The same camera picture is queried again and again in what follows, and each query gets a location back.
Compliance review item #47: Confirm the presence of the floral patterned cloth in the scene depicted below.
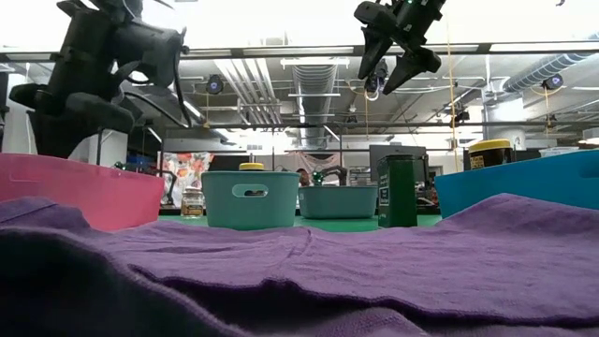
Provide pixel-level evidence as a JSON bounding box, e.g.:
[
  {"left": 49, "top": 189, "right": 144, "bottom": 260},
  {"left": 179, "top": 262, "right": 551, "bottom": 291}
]
[{"left": 158, "top": 152, "right": 215, "bottom": 210}]

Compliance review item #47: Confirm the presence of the green table mat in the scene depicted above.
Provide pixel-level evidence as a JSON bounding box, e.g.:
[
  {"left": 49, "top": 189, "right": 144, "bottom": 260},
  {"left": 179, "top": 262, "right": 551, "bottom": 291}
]
[{"left": 158, "top": 214, "right": 444, "bottom": 234}]

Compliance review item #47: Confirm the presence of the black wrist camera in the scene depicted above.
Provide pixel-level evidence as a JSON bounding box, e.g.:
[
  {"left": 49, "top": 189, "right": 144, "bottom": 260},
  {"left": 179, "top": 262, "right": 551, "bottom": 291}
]
[
  {"left": 354, "top": 1, "right": 399, "bottom": 30},
  {"left": 114, "top": 21, "right": 184, "bottom": 89}
]

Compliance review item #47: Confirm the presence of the silver ventilation duct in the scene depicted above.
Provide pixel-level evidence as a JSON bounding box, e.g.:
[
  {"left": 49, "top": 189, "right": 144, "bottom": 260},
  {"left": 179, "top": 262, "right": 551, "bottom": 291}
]
[{"left": 292, "top": 64, "right": 339, "bottom": 146}]

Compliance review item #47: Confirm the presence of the teal bin with handle hole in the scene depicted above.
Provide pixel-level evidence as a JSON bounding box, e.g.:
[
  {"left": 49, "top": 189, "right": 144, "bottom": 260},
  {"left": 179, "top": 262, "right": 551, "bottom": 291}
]
[{"left": 200, "top": 170, "right": 301, "bottom": 231}]

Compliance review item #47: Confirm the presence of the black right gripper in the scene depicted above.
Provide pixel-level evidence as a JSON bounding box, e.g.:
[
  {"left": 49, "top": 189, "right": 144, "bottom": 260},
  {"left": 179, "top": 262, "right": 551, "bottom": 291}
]
[{"left": 358, "top": 0, "right": 448, "bottom": 96}]

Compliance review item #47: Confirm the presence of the dark grey monitor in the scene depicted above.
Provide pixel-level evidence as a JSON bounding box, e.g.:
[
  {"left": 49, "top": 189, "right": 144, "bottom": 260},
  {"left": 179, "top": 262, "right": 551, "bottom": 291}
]
[{"left": 368, "top": 144, "right": 428, "bottom": 183}]

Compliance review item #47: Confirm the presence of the black ceiling camera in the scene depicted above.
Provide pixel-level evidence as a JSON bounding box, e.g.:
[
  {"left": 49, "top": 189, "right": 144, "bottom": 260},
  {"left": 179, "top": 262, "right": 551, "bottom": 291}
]
[
  {"left": 542, "top": 73, "right": 565, "bottom": 92},
  {"left": 206, "top": 74, "right": 225, "bottom": 96}
]

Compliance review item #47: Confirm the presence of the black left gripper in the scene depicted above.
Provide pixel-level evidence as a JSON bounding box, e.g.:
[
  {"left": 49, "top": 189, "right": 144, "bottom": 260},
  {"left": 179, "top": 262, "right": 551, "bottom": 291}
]
[{"left": 8, "top": 7, "right": 189, "bottom": 158}]

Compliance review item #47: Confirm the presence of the small glass spice jar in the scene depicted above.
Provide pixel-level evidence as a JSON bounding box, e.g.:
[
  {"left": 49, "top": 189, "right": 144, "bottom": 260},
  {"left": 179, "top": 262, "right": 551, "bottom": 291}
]
[{"left": 181, "top": 186, "right": 206, "bottom": 220}]

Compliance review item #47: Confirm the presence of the low teal plastic bin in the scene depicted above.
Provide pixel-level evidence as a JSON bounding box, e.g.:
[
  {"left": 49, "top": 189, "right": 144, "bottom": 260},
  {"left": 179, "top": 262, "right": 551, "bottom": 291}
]
[{"left": 298, "top": 185, "right": 378, "bottom": 220}]

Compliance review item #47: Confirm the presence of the blue plastic bin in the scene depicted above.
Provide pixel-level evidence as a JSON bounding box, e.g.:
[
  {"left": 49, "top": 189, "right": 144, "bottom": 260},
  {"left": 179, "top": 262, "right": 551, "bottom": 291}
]
[{"left": 433, "top": 149, "right": 599, "bottom": 220}]

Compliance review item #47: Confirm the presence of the pink plastic bin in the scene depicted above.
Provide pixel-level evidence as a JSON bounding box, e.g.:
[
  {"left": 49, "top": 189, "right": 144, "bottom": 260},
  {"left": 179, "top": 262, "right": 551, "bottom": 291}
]
[{"left": 0, "top": 152, "right": 166, "bottom": 233}]

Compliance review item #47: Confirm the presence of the black cabinet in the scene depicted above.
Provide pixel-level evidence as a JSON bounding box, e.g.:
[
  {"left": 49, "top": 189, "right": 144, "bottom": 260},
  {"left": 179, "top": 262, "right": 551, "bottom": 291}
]
[{"left": 462, "top": 148, "right": 542, "bottom": 172}]

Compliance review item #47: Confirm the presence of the black hanging camera device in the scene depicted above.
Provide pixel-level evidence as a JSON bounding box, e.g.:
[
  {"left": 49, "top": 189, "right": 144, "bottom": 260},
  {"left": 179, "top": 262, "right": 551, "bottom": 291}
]
[{"left": 363, "top": 60, "right": 389, "bottom": 102}]

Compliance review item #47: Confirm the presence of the silver flexible duct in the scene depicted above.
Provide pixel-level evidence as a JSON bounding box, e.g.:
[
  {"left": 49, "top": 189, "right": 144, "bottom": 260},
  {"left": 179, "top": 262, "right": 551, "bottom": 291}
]
[{"left": 503, "top": 32, "right": 599, "bottom": 94}]

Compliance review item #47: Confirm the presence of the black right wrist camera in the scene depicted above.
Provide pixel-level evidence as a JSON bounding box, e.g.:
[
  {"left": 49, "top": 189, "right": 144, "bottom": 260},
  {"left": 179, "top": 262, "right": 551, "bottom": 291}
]
[{"left": 354, "top": 1, "right": 399, "bottom": 30}]

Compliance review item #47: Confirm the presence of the green black pepper tin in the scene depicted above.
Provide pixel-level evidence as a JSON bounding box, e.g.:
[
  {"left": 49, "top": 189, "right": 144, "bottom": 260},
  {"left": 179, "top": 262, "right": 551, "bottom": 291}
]
[{"left": 376, "top": 155, "right": 418, "bottom": 229}]

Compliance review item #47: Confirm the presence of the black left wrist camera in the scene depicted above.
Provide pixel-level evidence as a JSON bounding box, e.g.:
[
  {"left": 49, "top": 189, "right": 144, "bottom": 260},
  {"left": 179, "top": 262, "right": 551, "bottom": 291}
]
[{"left": 114, "top": 21, "right": 184, "bottom": 89}]

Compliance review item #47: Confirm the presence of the purple cloth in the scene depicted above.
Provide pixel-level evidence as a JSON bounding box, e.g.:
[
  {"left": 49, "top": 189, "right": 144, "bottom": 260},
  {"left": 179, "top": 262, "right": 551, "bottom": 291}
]
[{"left": 0, "top": 193, "right": 599, "bottom": 337}]

